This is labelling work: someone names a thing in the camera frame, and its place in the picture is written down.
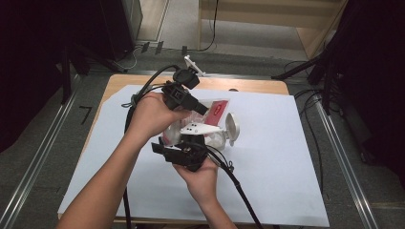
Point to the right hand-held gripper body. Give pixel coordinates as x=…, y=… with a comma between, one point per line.
x=187, y=156

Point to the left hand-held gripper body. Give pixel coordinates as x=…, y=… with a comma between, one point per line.
x=178, y=93

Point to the white spouted pouch red label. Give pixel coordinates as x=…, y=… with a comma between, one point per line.
x=218, y=109

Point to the person's right hand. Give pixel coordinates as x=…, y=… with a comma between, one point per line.
x=202, y=181

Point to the person's left hand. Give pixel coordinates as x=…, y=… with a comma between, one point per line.
x=149, y=116

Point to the black tape strip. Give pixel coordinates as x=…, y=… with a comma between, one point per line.
x=184, y=50
x=159, y=47
x=145, y=47

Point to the wooden table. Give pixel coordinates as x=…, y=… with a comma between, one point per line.
x=254, y=85

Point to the white paper sheet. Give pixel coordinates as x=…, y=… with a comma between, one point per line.
x=270, y=159

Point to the black cabinet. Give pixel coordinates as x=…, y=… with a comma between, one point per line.
x=117, y=25

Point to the black tripod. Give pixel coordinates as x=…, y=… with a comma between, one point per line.
x=296, y=68

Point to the wooden shelf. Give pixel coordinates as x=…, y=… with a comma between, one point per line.
x=254, y=19

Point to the black metal stand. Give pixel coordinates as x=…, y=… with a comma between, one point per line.
x=66, y=79

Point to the dark curtain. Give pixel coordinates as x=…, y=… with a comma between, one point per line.
x=379, y=79
x=31, y=63

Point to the metal floor rail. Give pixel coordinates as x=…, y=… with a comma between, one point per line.
x=347, y=165
x=38, y=159

